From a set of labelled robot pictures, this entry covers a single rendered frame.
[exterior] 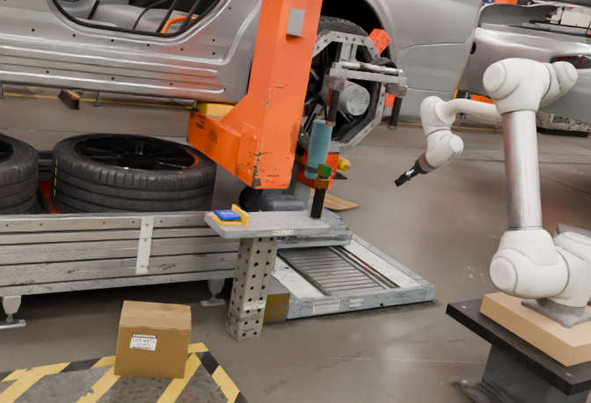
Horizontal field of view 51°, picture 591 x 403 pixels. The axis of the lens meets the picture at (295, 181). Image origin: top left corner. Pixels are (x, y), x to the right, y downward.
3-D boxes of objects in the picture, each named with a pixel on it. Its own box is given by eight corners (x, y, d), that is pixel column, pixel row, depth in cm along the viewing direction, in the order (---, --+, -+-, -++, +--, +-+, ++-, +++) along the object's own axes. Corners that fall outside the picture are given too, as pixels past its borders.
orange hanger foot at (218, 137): (218, 142, 295) (229, 70, 286) (271, 177, 253) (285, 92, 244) (185, 142, 286) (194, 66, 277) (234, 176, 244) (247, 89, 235)
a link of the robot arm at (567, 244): (598, 305, 205) (617, 244, 199) (561, 310, 196) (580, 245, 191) (558, 284, 219) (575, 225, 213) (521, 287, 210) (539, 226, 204)
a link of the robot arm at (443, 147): (448, 169, 261) (440, 141, 265) (470, 154, 248) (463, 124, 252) (426, 169, 256) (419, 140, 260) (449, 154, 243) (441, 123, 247)
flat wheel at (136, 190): (150, 176, 310) (156, 130, 304) (241, 222, 270) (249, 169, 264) (19, 188, 261) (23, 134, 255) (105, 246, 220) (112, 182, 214)
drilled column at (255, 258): (248, 324, 240) (266, 222, 229) (260, 338, 231) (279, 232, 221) (225, 327, 234) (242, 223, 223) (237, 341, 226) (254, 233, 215)
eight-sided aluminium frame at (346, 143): (366, 150, 310) (389, 40, 296) (374, 154, 305) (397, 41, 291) (271, 146, 281) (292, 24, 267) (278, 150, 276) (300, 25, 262)
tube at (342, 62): (342, 66, 280) (346, 42, 277) (368, 73, 264) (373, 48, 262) (310, 62, 270) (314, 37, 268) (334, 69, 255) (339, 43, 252)
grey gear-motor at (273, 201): (252, 236, 308) (264, 169, 299) (295, 273, 275) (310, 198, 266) (219, 238, 299) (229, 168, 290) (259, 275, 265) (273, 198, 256)
